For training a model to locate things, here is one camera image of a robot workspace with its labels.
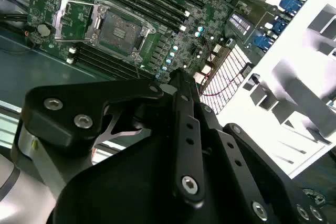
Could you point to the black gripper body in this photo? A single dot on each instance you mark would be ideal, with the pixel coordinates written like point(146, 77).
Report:
point(126, 190)

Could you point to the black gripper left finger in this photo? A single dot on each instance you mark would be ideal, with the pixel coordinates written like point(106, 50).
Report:
point(65, 98)

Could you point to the metal socket cover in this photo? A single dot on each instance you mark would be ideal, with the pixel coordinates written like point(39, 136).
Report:
point(57, 24)

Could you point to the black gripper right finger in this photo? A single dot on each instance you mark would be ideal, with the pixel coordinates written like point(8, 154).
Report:
point(244, 176)

